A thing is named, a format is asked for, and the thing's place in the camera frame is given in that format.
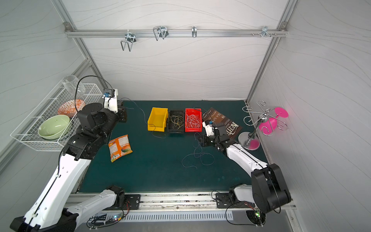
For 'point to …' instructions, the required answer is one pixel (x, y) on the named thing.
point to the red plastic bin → (198, 112)
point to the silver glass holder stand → (249, 140)
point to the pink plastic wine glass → (267, 126)
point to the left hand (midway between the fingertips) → (121, 101)
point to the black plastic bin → (171, 128)
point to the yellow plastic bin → (158, 119)
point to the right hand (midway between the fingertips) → (199, 137)
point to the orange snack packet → (119, 147)
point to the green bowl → (54, 127)
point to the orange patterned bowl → (68, 108)
